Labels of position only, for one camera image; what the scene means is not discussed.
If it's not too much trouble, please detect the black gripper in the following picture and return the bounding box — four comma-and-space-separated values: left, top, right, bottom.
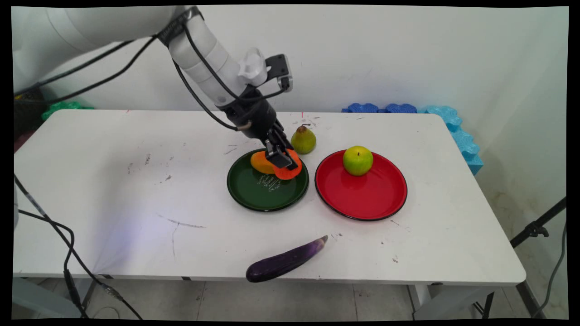
221, 87, 300, 172

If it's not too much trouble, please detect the orange toy tangerine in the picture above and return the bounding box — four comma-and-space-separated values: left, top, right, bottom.
272, 148, 303, 181

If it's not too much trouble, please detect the green toy pear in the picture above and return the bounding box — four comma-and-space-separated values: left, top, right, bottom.
291, 124, 317, 155

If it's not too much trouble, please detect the yellow orange toy mango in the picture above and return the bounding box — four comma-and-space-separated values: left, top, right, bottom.
250, 151, 277, 175

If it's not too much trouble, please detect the dark green round plate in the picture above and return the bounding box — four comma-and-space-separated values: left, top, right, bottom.
227, 148, 310, 212

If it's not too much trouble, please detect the green toy apple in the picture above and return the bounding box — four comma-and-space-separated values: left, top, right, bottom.
343, 145, 374, 177

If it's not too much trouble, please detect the red round plate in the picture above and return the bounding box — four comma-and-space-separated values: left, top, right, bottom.
315, 149, 408, 222

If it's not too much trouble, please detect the purple toy eggplant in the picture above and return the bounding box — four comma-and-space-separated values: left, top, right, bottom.
246, 235, 329, 283

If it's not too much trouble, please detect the light blue foam mat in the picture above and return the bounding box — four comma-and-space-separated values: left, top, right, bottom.
418, 105, 484, 176

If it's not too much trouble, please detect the green foam mat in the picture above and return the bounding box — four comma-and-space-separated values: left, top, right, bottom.
42, 101, 95, 121

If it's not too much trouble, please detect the black crate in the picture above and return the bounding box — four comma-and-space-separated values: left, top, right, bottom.
14, 89, 47, 137

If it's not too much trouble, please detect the black tripod stand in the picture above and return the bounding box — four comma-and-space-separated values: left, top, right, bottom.
510, 197, 567, 249

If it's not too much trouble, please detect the black table leg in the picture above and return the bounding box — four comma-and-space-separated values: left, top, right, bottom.
516, 281, 547, 318

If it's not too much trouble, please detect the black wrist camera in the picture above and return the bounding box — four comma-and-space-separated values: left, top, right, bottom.
265, 54, 294, 94

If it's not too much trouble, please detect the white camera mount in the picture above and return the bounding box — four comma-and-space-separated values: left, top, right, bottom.
237, 47, 269, 87

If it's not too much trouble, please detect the black cable with connector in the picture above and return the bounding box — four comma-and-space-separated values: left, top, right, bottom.
14, 174, 144, 320

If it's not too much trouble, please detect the grey cable by tripod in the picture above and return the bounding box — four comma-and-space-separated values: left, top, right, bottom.
531, 222, 567, 318

